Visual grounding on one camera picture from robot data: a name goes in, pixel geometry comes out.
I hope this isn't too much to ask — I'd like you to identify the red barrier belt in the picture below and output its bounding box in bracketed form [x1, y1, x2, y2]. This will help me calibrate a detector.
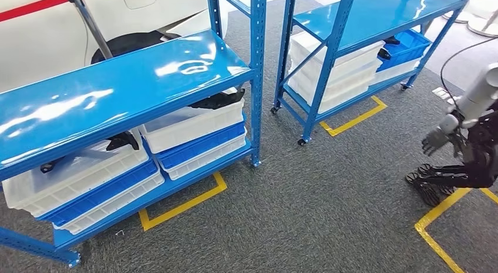
[0, 0, 129, 24]

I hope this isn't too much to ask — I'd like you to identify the thin black cable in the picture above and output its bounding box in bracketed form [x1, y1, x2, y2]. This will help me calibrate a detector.
[439, 38, 498, 105]

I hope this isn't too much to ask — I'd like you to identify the white round base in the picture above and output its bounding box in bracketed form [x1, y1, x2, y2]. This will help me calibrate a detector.
[441, 5, 473, 24]
[466, 8, 498, 39]

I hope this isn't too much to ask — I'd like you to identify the black plastic part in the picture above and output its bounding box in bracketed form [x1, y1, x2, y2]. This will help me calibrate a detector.
[40, 130, 140, 174]
[376, 36, 402, 61]
[189, 88, 246, 110]

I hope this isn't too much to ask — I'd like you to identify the blue steel shelf rack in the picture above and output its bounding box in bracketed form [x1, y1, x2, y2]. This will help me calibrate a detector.
[270, 0, 476, 147]
[0, 0, 267, 269]

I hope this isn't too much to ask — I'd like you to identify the chrome stanchion pole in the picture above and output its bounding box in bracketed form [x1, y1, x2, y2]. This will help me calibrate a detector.
[63, 0, 115, 61]

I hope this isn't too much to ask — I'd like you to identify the white car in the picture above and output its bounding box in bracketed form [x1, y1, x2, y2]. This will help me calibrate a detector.
[0, 0, 230, 94]

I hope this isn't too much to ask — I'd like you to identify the black and white humanoid robot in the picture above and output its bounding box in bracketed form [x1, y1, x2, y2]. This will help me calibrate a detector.
[404, 63, 498, 208]

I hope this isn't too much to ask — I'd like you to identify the white power strip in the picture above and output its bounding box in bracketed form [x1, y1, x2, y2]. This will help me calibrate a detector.
[432, 86, 452, 101]

